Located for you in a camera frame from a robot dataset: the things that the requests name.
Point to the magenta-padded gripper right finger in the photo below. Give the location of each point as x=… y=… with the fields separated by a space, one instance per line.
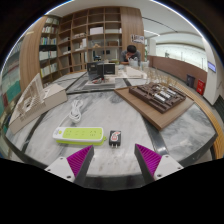
x=150 y=160

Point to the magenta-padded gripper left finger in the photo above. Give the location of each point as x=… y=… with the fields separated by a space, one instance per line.
x=78 y=160

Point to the black charger with red logo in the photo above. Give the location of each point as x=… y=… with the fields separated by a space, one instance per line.
x=115 y=137

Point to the lime green power strip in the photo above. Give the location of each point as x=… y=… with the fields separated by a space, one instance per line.
x=80 y=135

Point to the brown building model on board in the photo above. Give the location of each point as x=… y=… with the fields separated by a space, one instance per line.
x=156 y=98

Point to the white stepped architectural model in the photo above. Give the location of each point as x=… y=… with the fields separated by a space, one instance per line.
x=36 y=100

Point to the thin wooden stick model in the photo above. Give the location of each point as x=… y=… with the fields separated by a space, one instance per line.
x=160 y=78

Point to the red bin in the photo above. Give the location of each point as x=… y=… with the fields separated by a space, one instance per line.
x=200 y=87

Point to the dark blue bin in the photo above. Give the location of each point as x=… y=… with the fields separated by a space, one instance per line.
x=190 y=80

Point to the small white architectural model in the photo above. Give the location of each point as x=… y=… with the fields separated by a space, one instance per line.
x=133 y=72

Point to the black box model on base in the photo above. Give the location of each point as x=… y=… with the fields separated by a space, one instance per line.
x=101 y=71

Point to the curved bookshelf with books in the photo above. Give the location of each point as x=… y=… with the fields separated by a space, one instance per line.
x=10 y=86

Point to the person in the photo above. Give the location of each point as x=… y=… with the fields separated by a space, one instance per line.
x=130 y=55

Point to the dark bookshelf with books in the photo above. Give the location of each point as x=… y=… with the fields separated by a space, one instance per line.
x=48 y=50

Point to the poster on wood panel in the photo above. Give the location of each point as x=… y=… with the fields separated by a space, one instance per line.
x=138 y=39

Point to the open wooden shelf unit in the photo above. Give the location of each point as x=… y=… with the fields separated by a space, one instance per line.
x=90 y=36

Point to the short ceiling light strip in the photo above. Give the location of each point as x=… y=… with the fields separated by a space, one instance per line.
x=151 y=32

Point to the long curved ceiling light strip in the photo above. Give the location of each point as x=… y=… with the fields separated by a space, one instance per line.
x=181 y=14

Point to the blue wall screen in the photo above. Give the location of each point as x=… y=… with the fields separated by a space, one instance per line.
x=211 y=66

